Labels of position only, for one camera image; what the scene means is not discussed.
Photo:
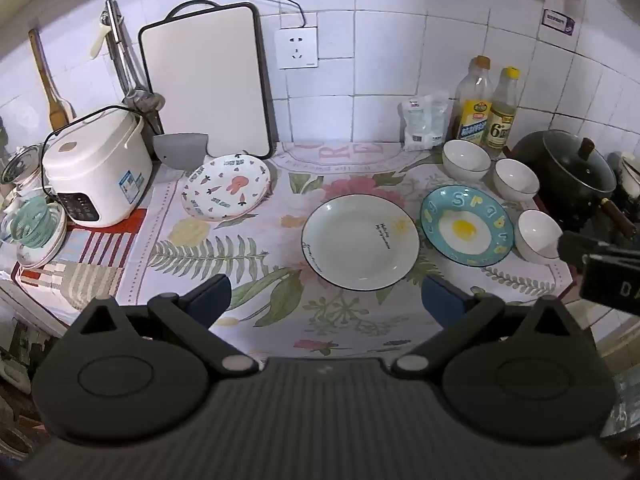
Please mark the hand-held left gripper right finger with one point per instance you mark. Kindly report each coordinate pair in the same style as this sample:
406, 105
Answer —
442, 301

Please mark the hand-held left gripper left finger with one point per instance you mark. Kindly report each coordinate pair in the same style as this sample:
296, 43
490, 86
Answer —
212, 294

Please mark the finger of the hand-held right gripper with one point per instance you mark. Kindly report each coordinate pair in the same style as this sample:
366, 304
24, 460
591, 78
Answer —
575, 247

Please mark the white ribbed bowl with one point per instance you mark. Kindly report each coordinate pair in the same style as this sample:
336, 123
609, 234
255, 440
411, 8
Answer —
465, 157
516, 177
537, 235

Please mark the blue egg print plate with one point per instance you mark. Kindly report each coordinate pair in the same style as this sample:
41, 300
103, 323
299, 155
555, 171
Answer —
467, 227

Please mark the white plate with dark rim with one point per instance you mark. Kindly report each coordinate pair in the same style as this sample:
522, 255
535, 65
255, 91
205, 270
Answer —
360, 240

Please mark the rabbit print plate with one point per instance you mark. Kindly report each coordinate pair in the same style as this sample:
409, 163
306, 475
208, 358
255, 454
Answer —
227, 187

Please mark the floral tablecloth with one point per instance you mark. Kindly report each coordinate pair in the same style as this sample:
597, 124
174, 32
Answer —
250, 240

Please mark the glass wok lid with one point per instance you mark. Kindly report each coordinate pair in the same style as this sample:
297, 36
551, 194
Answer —
575, 165

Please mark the white container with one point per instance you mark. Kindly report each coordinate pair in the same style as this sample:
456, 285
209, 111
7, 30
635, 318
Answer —
631, 172

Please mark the dark wok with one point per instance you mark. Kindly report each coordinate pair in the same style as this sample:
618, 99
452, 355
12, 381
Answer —
530, 152

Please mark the red striped cloth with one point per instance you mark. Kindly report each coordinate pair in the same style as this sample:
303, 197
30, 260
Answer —
85, 265

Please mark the grey cleaver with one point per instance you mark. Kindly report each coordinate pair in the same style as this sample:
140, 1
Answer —
180, 149

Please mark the clear vinegar bottle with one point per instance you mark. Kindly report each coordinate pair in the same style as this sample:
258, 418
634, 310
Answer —
502, 115

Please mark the white rice cooker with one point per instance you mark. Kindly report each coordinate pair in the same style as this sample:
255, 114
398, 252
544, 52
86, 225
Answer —
95, 170

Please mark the yellow label oil bottle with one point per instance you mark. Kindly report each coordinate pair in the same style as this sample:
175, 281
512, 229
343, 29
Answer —
472, 110

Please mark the white salt bag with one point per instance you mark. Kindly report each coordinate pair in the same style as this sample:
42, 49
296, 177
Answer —
424, 122

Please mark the green plastic basket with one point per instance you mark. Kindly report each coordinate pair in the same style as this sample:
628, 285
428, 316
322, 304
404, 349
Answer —
31, 222

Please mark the white cutting board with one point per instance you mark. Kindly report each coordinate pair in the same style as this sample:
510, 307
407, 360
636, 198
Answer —
200, 75

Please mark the glass pot lid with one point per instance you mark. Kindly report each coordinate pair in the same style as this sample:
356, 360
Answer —
19, 166

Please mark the wooden spatula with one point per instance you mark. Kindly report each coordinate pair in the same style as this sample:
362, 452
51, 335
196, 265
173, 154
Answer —
56, 106

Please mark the metal ladle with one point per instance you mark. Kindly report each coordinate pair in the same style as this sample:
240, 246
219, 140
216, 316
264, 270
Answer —
122, 55

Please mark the white wall socket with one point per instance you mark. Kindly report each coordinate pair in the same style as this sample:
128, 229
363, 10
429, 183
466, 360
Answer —
297, 47

